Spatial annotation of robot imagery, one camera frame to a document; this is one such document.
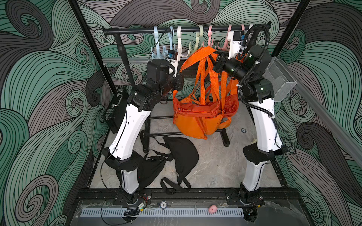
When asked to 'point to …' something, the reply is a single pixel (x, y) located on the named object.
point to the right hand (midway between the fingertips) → (207, 51)
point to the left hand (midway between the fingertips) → (180, 70)
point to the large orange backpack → (195, 125)
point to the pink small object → (212, 209)
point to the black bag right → (185, 157)
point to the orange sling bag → (224, 122)
